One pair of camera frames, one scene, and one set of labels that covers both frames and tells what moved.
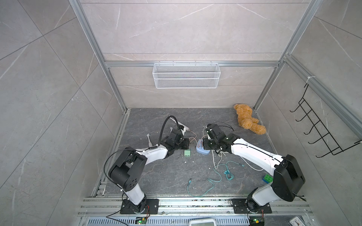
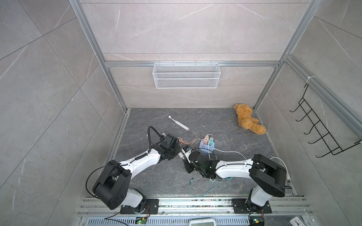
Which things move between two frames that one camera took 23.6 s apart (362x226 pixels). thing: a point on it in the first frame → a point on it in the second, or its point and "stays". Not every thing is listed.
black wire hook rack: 334,148 stays
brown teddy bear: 245,120 stays
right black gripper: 205,144 → 187,164
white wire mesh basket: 186,76 stays
